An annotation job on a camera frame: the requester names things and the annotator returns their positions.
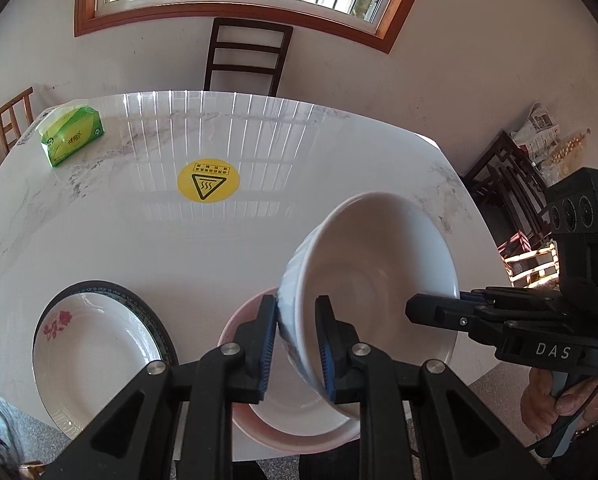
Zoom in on large pink bowl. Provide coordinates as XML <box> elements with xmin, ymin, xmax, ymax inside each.
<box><xmin>217</xmin><ymin>285</ymin><xmax>365</xmax><ymax>457</ymax></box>

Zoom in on dark wooden chair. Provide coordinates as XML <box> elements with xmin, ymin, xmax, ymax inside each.
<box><xmin>203</xmin><ymin>17</ymin><xmax>294</xmax><ymax>97</ymax></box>

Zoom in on folded newspaper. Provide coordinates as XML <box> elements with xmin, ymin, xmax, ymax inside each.
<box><xmin>510</xmin><ymin>102</ymin><xmax>562</xmax><ymax>161</ymax></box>

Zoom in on blue patterned rim plate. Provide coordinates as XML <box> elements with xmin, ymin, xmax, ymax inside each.
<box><xmin>32</xmin><ymin>280</ymin><xmax>179</xmax><ymax>441</ymax></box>

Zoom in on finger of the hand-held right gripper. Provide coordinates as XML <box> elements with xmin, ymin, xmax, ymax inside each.
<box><xmin>459</xmin><ymin>286</ymin><xmax>562</xmax><ymax>311</ymax></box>
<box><xmin>405</xmin><ymin>293</ymin><xmax>502</xmax><ymax>344</ymax></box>

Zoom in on light wooden chair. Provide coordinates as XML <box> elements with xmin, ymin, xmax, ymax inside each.
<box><xmin>0</xmin><ymin>87</ymin><xmax>34</xmax><ymax>176</ymax></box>

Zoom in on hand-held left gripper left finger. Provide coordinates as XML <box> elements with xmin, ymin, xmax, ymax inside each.
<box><xmin>39</xmin><ymin>294</ymin><xmax>280</xmax><ymax>480</ymax></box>

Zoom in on clear bag of yellow balls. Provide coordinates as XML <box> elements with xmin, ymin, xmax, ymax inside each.
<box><xmin>549</xmin><ymin>127</ymin><xmax>591</xmax><ymax>171</ymax></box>

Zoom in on stacked dark wooden chairs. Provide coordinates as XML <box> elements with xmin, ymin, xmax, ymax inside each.
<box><xmin>462</xmin><ymin>131</ymin><xmax>560</xmax><ymax>288</ymax></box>

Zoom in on white plate with rose print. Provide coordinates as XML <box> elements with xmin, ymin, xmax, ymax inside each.
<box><xmin>33</xmin><ymin>291</ymin><xmax>166</xmax><ymax>438</ymax></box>

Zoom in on white bowl with blue band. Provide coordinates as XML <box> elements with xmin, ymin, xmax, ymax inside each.
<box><xmin>277</xmin><ymin>191</ymin><xmax>461</xmax><ymax>423</ymax></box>

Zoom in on person's right hand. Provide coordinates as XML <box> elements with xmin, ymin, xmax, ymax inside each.
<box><xmin>520</xmin><ymin>367</ymin><xmax>598</xmax><ymax>436</ymax></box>

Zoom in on round yellow warning sticker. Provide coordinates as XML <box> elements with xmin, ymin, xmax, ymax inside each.
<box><xmin>177</xmin><ymin>160</ymin><xmax>241</xmax><ymax>203</ymax></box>

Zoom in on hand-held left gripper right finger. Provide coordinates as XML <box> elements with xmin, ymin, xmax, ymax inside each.
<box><xmin>315</xmin><ymin>294</ymin><xmax>562</xmax><ymax>480</ymax></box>

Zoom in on green tissue pack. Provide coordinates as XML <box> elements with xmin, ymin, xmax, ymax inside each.
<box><xmin>39</xmin><ymin>101</ymin><xmax>104</xmax><ymax>168</ymax></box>

